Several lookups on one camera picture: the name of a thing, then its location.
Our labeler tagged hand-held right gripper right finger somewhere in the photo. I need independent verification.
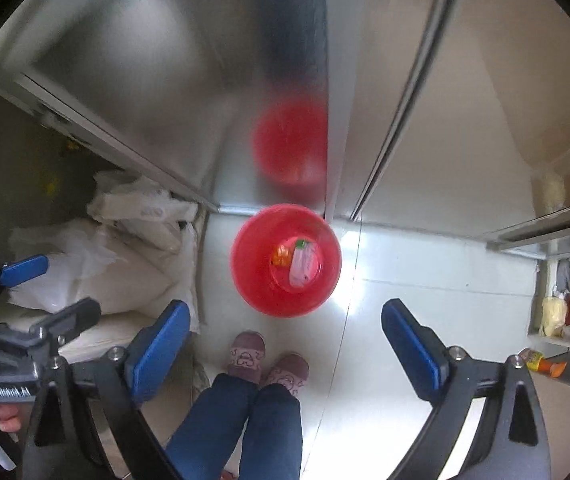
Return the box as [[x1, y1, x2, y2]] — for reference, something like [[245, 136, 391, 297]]
[[381, 298, 552, 480]]

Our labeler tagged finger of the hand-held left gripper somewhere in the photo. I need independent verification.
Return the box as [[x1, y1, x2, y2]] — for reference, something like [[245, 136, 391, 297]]
[[27, 297, 102, 348], [0, 254, 50, 306]]

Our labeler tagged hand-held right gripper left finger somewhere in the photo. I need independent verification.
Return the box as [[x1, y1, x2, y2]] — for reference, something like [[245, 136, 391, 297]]
[[22, 300, 192, 480]]

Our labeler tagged red plastic bucket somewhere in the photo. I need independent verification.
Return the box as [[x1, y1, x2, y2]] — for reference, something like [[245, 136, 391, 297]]
[[230, 203, 343, 317]]

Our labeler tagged person's left hand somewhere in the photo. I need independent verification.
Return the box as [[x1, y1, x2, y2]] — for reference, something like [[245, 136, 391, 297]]
[[0, 402, 24, 435]]

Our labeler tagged clear plastic bag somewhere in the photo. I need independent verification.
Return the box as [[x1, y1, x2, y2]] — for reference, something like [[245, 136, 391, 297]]
[[8, 221, 118, 312]]

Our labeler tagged large white woven sack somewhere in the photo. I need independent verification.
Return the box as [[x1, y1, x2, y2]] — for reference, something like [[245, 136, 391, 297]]
[[0, 230, 202, 358]]

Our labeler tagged pink patterned slipper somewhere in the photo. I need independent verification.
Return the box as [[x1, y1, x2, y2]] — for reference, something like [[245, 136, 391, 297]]
[[227, 331, 267, 386], [260, 353, 310, 403]]

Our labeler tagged person's left leg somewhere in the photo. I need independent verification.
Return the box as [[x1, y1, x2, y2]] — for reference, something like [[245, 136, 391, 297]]
[[165, 372, 260, 480]]

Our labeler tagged person's leg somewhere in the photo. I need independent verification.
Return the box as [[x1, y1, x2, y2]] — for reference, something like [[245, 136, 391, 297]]
[[165, 372, 260, 480], [237, 384, 304, 480]]

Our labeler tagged white printed plastic bag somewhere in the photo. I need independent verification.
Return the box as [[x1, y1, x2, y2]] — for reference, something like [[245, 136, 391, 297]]
[[87, 170, 200, 253]]

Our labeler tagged orange bottle on floor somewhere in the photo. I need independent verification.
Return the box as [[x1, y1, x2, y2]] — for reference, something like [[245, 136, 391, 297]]
[[517, 348, 569, 379]]

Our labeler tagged white crumpled wrapper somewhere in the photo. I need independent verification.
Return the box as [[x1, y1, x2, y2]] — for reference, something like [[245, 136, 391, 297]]
[[289, 240, 322, 292]]

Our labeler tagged person's right leg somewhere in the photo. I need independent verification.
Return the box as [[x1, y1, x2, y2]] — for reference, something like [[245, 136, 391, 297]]
[[237, 384, 304, 480]]

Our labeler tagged yellow plastic bag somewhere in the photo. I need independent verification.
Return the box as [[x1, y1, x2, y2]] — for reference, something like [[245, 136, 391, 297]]
[[540, 296, 568, 338]]

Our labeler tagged orange crumpled wrapper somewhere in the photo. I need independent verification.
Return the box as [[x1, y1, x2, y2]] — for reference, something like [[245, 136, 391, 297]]
[[271, 242, 293, 267]]

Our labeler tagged stainless steel cabinet door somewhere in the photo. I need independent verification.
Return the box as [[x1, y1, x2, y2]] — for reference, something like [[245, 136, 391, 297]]
[[350, 0, 570, 256], [0, 0, 328, 213]]

